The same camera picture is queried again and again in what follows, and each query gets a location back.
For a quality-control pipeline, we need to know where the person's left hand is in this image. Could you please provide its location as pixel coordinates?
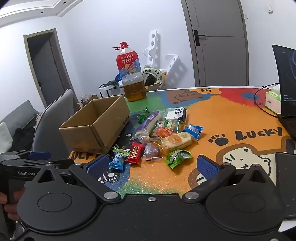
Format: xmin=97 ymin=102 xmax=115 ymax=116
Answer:
xmin=0 ymin=187 xmax=26 ymax=222

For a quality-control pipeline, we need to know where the small green candy packet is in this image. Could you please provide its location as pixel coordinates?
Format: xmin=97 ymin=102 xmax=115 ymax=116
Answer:
xmin=137 ymin=107 xmax=151 ymax=124

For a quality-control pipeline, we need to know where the green transparent snack packet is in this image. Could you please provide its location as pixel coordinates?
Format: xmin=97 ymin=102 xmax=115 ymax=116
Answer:
xmin=159 ymin=120 xmax=185 ymax=133

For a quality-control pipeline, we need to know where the purple long snack packet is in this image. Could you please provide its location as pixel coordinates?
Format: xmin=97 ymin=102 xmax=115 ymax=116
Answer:
xmin=134 ymin=110 xmax=162 ymax=138

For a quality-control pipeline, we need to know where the grey sofa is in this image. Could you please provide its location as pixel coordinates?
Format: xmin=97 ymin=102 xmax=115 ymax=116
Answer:
xmin=1 ymin=100 xmax=39 ymax=152

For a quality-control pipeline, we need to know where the cardboard box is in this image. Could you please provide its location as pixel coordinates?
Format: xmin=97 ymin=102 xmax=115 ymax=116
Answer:
xmin=59 ymin=95 xmax=130 ymax=154

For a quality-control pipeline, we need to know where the blue candy packet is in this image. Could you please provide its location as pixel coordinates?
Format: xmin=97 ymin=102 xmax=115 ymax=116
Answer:
xmin=109 ymin=147 xmax=130 ymax=171

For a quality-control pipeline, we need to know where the clear purple snack packet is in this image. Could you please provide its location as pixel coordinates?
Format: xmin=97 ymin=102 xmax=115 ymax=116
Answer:
xmin=140 ymin=143 xmax=163 ymax=162

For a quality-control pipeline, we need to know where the dark grey left door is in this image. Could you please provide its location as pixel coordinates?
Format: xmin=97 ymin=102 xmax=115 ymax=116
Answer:
xmin=23 ymin=28 xmax=74 ymax=107

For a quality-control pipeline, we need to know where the tissue box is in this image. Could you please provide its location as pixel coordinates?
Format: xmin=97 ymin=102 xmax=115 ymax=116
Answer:
xmin=265 ymin=84 xmax=281 ymax=114

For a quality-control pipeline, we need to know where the white perforated rack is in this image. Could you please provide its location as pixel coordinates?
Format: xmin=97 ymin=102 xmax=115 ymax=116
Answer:
xmin=143 ymin=30 xmax=179 ymax=77

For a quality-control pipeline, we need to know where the grey door with handle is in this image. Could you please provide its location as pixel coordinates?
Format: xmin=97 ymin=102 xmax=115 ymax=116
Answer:
xmin=181 ymin=0 xmax=249 ymax=87

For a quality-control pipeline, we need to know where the yellow biscuit packet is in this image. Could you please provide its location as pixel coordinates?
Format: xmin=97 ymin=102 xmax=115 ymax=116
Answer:
xmin=154 ymin=132 xmax=194 ymax=154

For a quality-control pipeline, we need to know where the black shoe rack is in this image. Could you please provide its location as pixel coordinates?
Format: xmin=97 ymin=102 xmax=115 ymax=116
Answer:
xmin=98 ymin=80 xmax=125 ymax=98

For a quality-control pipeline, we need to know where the black cable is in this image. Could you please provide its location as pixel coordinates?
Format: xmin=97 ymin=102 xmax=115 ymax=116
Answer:
xmin=253 ymin=82 xmax=281 ymax=118

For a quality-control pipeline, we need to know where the large iced tea bottle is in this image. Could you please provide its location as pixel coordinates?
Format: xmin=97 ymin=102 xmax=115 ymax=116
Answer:
xmin=114 ymin=42 xmax=146 ymax=102

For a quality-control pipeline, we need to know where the white pillow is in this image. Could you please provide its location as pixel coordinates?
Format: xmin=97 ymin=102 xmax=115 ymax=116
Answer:
xmin=0 ymin=122 xmax=13 ymax=153

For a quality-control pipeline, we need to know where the blue wafer packet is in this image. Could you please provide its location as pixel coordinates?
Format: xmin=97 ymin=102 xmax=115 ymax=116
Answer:
xmin=183 ymin=123 xmax=204 ymax=141

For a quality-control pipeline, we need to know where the laptop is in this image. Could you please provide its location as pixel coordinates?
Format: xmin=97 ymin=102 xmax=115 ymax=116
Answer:
xmin=272 ymin=45 xmax=296 ymax=140

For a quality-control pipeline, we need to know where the grey chair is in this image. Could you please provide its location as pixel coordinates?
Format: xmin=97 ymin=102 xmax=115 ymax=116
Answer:
xmin=32 ymin=89 xmax=74 ymax=160

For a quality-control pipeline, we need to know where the red snack packet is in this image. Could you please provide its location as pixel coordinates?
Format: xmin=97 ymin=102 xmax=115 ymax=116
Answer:
xmin=126 ymin=142 xmax=144 ymax=164

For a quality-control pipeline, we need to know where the black white snack packet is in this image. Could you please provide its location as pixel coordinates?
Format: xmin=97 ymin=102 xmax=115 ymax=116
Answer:
xmin=163 ymin=107 xmax=187 ymax=122

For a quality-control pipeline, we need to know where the orange snack packet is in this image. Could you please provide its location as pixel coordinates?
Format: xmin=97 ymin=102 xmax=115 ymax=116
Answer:
xmin=154 ymin=126 xmax=175 ymax=138

